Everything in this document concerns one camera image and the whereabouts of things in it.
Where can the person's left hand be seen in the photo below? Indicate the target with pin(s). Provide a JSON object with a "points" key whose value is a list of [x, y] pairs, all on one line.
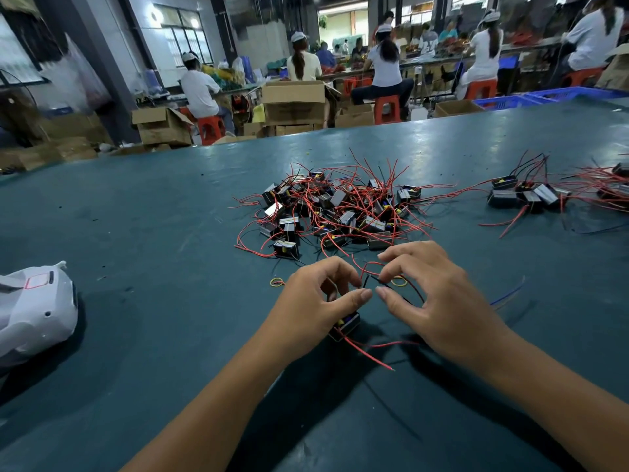
{"points": [[310, 309]]}

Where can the person's right hand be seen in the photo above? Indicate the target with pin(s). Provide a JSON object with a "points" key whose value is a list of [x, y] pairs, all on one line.
{"points": [[447, 305]]}

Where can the person's right forearm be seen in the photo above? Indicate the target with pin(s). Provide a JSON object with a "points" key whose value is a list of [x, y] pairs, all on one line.
{"points": [[565, 408]]}

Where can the person's left forearm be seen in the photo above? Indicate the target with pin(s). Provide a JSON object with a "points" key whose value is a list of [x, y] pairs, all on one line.
{"points": [[202, 423]]}

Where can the yellow rubber band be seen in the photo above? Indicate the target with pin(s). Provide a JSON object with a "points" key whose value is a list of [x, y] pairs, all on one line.
{"points": [[275, 282], [398, 282]]}

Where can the shallow cardboard box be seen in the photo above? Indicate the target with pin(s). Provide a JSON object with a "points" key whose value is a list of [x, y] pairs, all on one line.
{"points": [[458, 108]]}

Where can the low cardboard box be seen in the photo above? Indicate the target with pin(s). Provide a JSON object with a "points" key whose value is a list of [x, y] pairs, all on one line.
{"points": [[354, 117]]}

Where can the red plastic stool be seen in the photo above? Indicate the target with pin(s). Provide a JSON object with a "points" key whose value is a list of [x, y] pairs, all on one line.
{"points": [[209, 129], [482, 89], [586, 75], [387, 109]]}

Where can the large closed cardboard box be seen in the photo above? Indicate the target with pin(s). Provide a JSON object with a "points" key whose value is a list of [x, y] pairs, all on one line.
{"points": [[294, 103]]}

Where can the blue plastic crate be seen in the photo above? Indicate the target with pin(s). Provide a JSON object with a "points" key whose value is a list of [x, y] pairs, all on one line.
{"points": [[575, 94], [506, 102]]}

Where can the open cardboard box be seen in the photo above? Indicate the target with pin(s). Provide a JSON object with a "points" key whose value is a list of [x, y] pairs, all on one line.
{"points": [[163, 126]]}

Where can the white plastic shell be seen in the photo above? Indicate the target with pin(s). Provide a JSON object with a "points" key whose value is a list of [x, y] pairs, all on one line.
{"points": [[34, 311]]}

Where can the tilted cardboard box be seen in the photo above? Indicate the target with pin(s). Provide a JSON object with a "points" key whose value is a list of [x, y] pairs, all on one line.
{"points": [[615, 71]]}

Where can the black standing fan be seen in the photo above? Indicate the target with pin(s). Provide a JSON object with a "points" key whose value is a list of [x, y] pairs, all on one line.
{"points": [[18, 108]]}

